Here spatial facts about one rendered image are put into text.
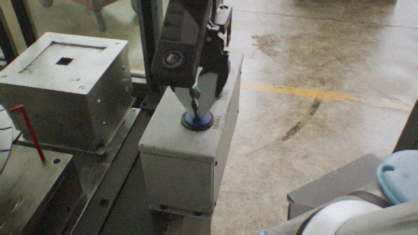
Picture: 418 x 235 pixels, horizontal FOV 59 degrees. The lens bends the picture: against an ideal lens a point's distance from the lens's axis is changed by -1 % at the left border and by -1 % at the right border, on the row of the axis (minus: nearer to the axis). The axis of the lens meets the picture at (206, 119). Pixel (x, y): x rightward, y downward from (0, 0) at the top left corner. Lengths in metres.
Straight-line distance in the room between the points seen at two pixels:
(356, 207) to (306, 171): 1.40
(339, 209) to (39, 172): 0.42
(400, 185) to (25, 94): 0.58
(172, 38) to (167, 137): 0.17
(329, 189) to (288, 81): 0.82
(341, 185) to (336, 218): 1.38
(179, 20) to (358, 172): 1.45
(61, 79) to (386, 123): 1.74
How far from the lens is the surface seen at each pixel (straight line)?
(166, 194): 0.59
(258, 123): 1.92
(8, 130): 0.52
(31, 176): 0.59
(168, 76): 0.39
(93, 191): 0.66
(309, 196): 1.62
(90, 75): 0.67
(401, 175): 0.42
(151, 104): 0.81
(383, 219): 0.26
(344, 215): 0.32
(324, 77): 2.35
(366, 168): 1.80
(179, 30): 0.41
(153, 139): 0.53
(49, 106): 0.69
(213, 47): 0.46
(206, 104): 0.52
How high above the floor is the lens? 1.26
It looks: 41 degrees down
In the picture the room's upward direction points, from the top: straight up
